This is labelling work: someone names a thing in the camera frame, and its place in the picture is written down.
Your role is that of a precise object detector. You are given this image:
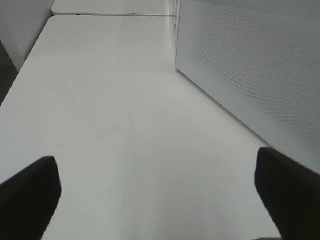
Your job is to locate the white microwave door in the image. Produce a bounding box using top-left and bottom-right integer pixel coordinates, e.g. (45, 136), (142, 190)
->
(175, 0), (320, 159)

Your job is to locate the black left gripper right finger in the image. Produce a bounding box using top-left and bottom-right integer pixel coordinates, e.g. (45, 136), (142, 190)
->
(254, 147), (320, 240)

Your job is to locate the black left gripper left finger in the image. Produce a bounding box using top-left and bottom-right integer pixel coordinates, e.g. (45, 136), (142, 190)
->
(0, 156), (62, 240)

